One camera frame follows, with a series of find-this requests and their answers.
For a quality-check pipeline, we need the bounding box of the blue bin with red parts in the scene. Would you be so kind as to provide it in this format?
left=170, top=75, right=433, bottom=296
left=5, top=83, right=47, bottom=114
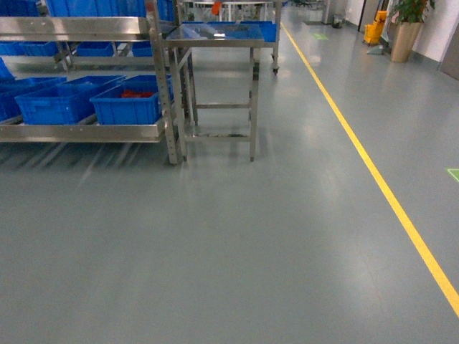
left=90, top=75, right=162, bottom=125

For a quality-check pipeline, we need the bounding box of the red parts pile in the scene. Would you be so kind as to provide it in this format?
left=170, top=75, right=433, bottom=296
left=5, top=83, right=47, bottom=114
left=120, top=90, right=155, bottom=99

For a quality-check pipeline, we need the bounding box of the small stainless steel table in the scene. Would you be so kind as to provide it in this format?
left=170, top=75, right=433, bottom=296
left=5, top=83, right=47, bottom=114
left=165, top=22, right=265, bottom=160

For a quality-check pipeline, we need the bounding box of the blue bin front middle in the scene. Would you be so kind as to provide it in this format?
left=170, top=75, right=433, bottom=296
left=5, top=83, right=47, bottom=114
left=15, top=75, right=126, bottom=125

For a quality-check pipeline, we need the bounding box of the stainless steel flow rack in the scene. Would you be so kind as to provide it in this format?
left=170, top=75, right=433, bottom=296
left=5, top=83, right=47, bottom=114
left=1, top=1, right=181, bottom=164

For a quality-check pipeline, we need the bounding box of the yellow mop bucket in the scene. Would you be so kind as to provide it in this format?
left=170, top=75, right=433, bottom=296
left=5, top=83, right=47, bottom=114
left=363, top=11, right=387, bottom=46

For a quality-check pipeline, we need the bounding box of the blue bin front left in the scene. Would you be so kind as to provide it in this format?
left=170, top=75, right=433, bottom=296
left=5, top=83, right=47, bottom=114
left=0, top=77, right=67, bottom=121

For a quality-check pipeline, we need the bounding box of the tan planter with plant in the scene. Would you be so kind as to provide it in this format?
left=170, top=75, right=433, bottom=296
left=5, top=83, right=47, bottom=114
left=390, top=0, right=436, bottom=63

